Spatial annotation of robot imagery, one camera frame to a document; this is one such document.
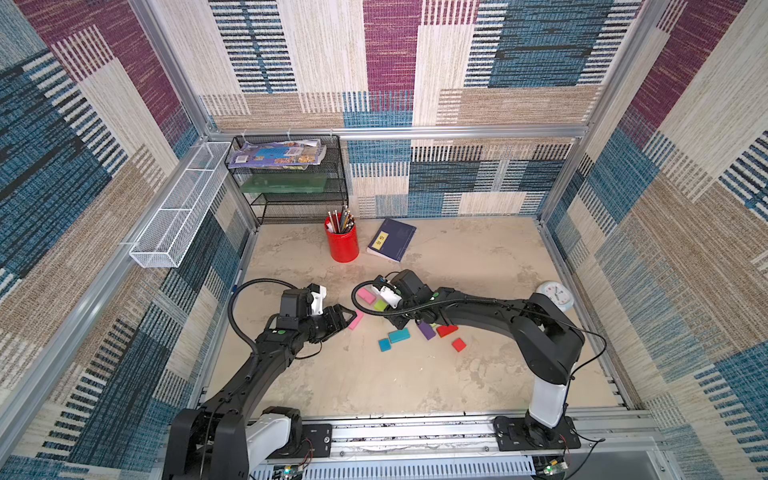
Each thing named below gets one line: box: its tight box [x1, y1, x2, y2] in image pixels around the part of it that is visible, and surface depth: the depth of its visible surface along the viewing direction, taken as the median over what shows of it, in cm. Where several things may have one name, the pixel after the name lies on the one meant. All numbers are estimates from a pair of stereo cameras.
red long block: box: [436, 324, 459, 338], surface depth 93 cm
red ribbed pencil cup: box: [324, 215, 359, 263], surface depth 110 cm
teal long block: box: [388, 328, 411, 344], surface depth 93 cm
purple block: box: [418, 320, 436, 340], surface depth 93 cm
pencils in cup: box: [326, 205, 356, 233], surface depth 104 cm
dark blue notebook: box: [367, 218, 417, 263], surface depth 117 cm
